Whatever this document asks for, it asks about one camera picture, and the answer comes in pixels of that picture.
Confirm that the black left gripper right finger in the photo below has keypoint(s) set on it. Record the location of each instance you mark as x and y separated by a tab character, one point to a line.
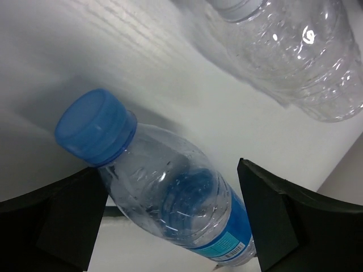
296	229

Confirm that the clear bottle white cap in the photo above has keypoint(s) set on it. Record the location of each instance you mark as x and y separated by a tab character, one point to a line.
301	52

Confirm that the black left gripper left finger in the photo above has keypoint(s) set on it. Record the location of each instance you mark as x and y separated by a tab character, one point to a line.
53	228

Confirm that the clear bottle blue label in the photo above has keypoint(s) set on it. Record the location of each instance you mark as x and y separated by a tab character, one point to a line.
159	180

